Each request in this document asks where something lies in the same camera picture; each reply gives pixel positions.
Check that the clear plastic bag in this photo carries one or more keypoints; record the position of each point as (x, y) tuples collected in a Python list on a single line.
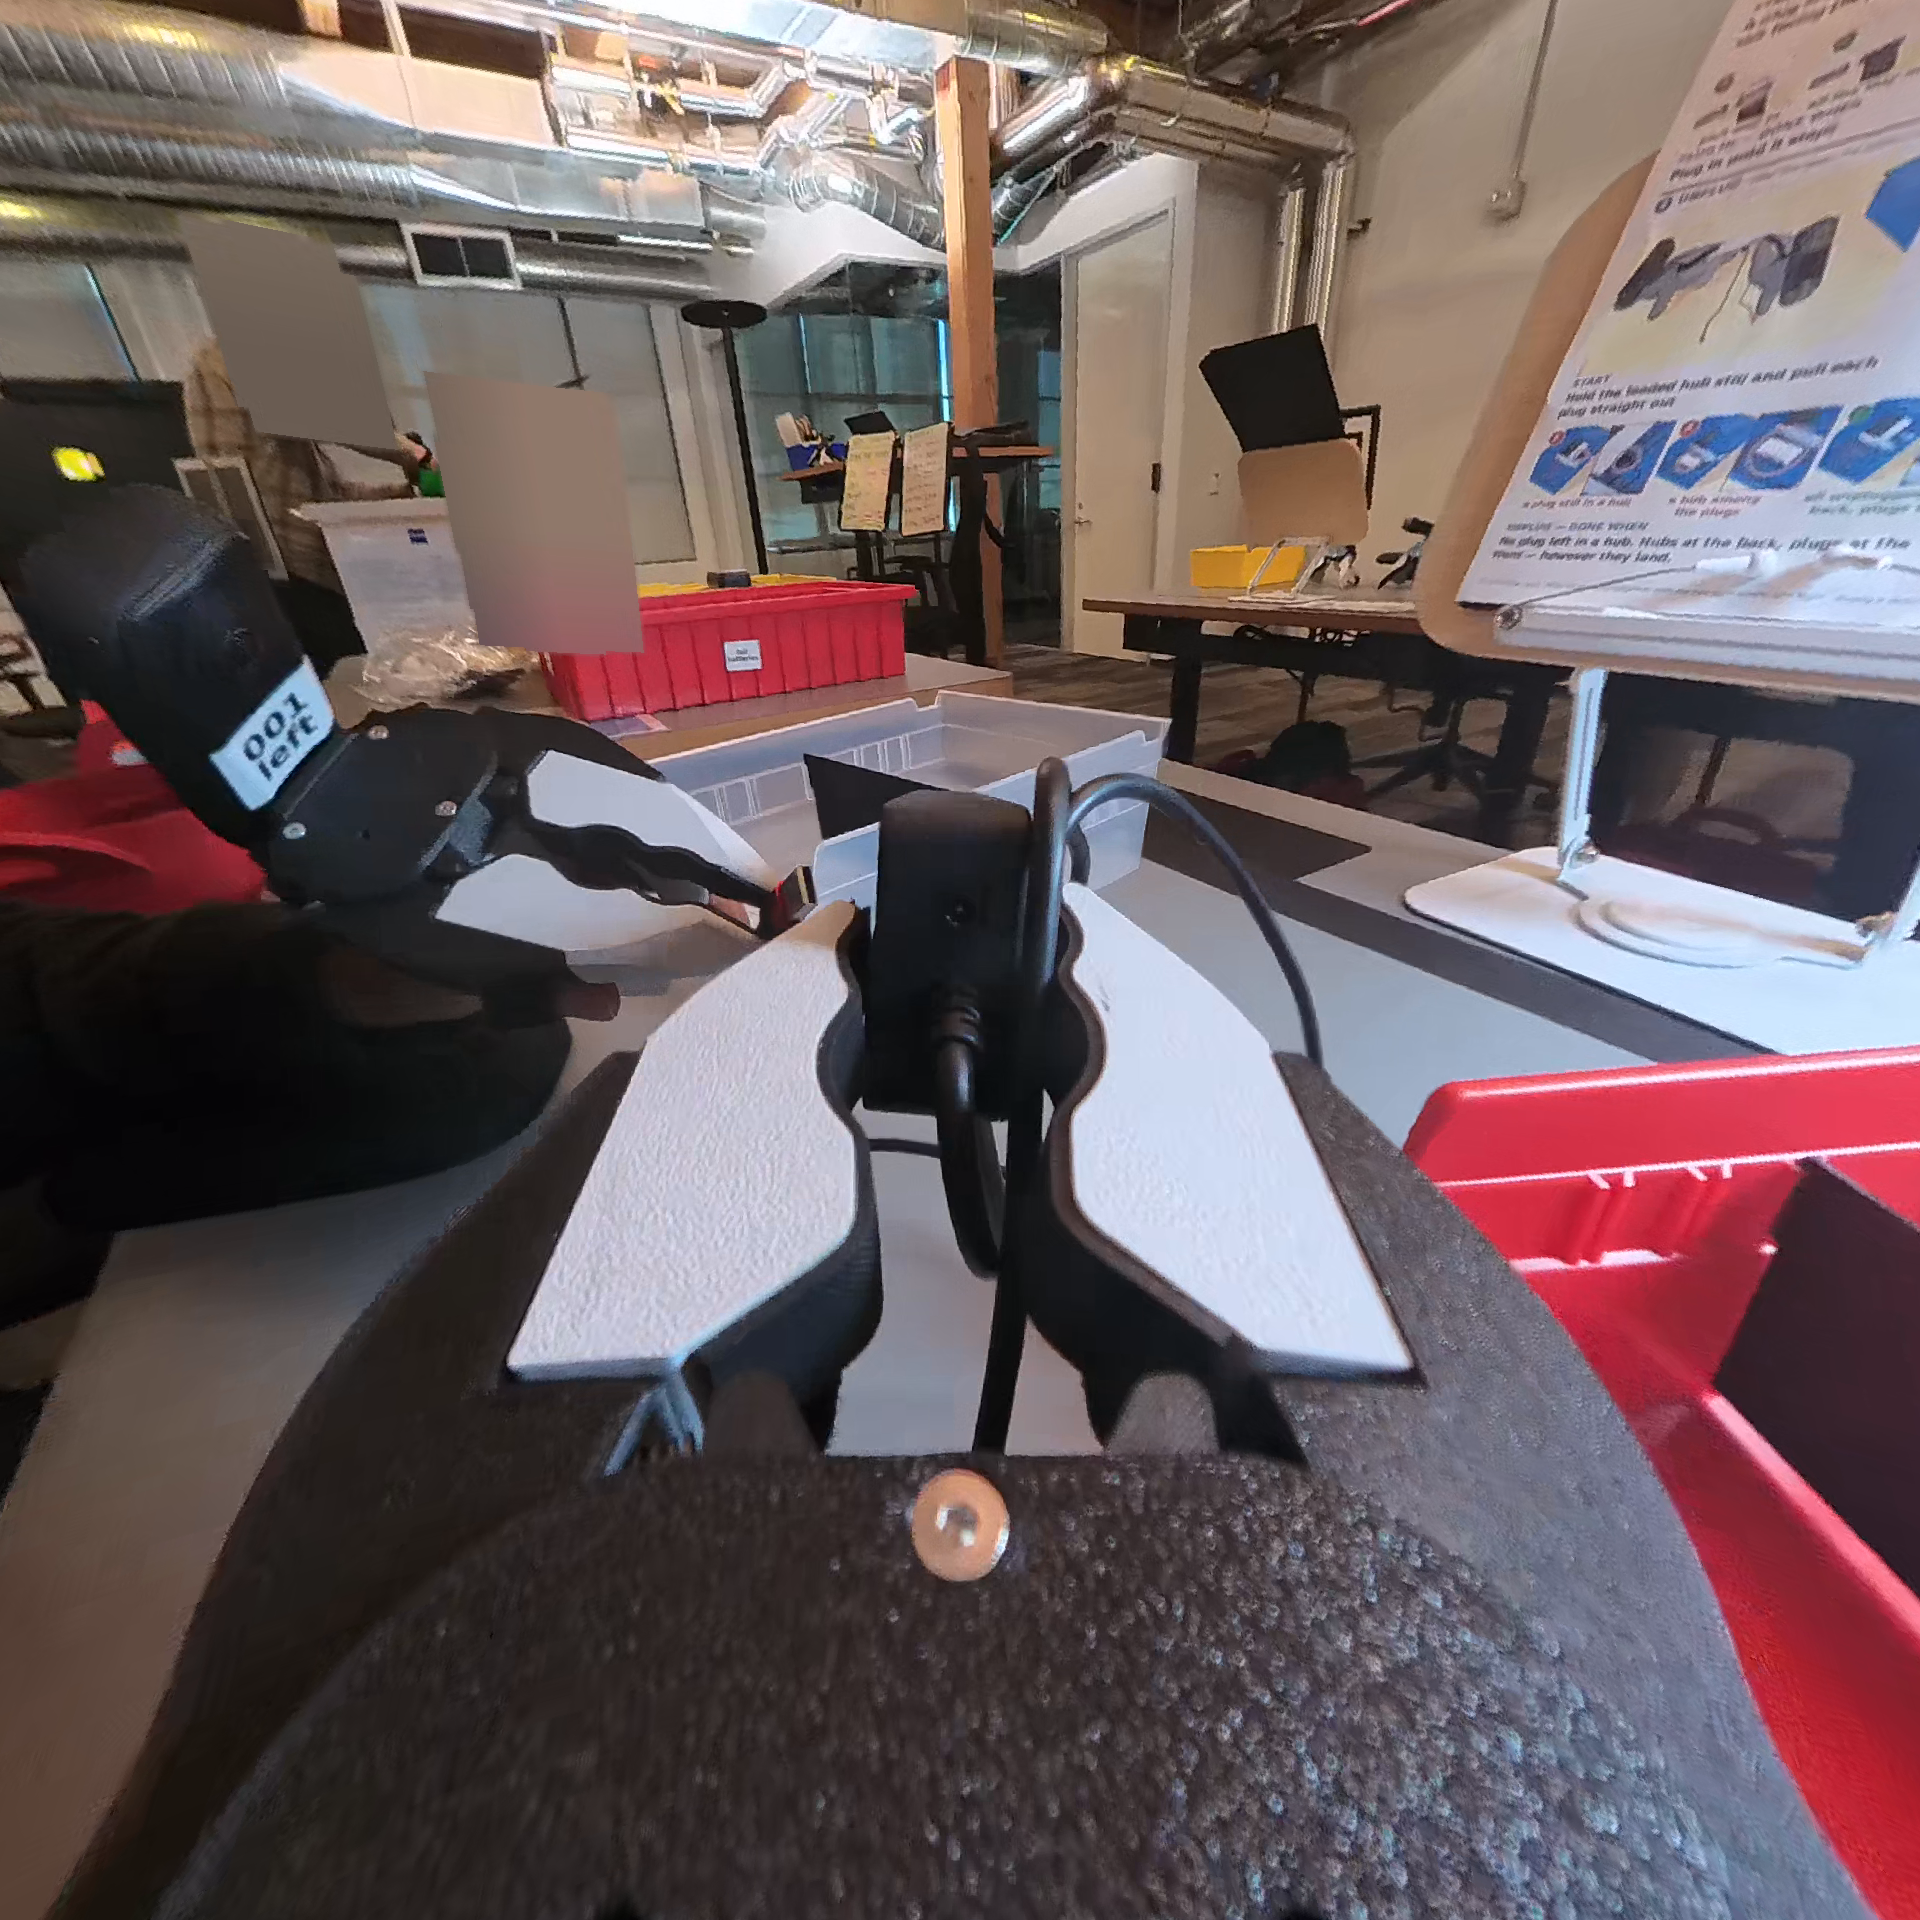
[(434, 667)]

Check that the metal duct pipes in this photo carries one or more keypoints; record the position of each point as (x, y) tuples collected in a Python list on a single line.
[(1170, 106)]

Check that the clear plastic bin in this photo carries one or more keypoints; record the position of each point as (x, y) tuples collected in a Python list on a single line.
[(1019, 751)]

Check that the red basket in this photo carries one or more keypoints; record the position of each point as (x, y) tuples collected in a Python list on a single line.
[(106, 839)]

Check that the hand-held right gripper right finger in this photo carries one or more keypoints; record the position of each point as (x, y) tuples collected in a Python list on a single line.
[(1201, 1185)]

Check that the dark-legged background table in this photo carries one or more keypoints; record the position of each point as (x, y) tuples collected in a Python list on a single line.
[(1276, 618)]

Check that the yellow bin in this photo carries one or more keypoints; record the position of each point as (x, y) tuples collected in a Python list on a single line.
[(1236, 568)]

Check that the white sign box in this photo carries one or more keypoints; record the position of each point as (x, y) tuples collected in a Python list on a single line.
[(404, 579)]

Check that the white poster stand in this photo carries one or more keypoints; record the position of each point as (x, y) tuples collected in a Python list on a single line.
[(1574, 902)]

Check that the silver ceiling ducts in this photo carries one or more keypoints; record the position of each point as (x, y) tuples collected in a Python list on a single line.
[(300, 119)]

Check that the wooden post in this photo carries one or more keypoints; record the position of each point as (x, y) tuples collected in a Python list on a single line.
[(972, 299)]

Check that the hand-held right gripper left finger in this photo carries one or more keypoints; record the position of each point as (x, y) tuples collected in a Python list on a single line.
[(705, 1185)]

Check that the black flat panel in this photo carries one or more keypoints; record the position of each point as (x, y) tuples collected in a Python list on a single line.
[(1276, 383)]

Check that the black screen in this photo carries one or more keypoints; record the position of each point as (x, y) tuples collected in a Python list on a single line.
[(90, 427)]

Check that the person's left hand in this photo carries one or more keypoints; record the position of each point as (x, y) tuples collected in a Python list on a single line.
[(376, 991)]

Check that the person's left forearm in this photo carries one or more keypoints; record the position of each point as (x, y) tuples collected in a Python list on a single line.
[(181, 1050)]

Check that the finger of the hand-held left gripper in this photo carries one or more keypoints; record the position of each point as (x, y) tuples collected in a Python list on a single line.
[(570, 914), (645, 819)]

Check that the black floor lamp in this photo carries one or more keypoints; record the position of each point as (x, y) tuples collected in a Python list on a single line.
[(729, 376)]

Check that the long red divider bin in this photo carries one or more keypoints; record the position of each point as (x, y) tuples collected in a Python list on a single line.
[(779, 646)]

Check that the instruction poster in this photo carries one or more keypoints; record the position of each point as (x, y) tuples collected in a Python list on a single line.
[(1770, 299)]

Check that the red plastic bin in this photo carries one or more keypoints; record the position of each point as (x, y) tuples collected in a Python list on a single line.
[(1620, 1170)]

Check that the whiteboard on stand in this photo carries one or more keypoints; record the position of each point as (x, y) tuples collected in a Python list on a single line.
[(924, 475), (867, 481)]

